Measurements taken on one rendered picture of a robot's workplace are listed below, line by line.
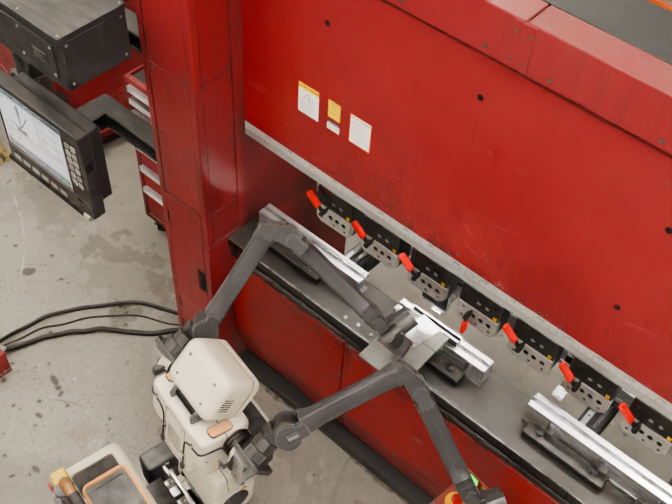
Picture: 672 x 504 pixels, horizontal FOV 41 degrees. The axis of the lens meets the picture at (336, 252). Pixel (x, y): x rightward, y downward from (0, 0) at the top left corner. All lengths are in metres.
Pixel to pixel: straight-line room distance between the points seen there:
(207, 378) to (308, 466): 1.47
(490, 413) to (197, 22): 1.57
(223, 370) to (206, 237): 0.97
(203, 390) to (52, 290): 2.12
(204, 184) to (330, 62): 0.75
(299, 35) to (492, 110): 0.68
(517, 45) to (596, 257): 0.60
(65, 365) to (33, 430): 0.34
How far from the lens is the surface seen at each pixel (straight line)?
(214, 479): 2.90
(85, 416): 4.12
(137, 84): 3.98
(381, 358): 3.01
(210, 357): 2.54
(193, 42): 2.79
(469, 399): 3.12
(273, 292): 3.47
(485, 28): 2.23
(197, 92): 2.91
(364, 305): 2.77
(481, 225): 2.61
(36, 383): 4.26
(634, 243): 2.34
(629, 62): 2.10
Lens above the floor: 3.50
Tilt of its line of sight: 50 degrees down
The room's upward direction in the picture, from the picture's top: 4 degrees clockwise
